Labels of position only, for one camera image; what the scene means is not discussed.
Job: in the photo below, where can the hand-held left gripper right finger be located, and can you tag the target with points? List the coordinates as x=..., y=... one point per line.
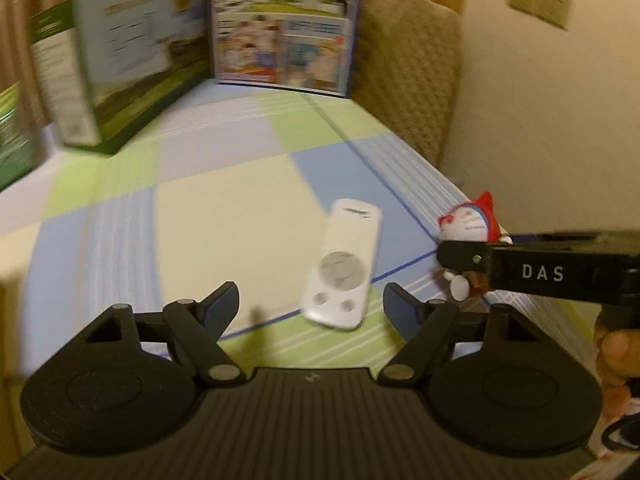
x=400, y=307

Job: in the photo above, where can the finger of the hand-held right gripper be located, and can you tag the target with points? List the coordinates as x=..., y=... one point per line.
x=465, y=257

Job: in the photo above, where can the green milk carton box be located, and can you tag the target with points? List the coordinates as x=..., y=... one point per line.
x=130, y=60

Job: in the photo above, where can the blue milk carton box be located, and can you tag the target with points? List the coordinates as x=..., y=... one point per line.
x=285, y=30

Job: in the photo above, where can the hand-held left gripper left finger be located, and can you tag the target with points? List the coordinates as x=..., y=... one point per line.
x=220, y=307

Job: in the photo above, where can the white remote control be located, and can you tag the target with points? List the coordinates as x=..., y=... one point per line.
x=345, y=260

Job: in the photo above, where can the green shrink-wrapped pack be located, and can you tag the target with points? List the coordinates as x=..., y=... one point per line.
x=15, y=135

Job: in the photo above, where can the quilted chair back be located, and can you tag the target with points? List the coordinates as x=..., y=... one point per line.
x=410, y=70

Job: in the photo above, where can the blue cat figurine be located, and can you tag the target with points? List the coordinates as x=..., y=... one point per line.
x=470, y=225

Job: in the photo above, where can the person's right hand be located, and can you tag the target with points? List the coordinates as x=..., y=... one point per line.
x=622, y=365

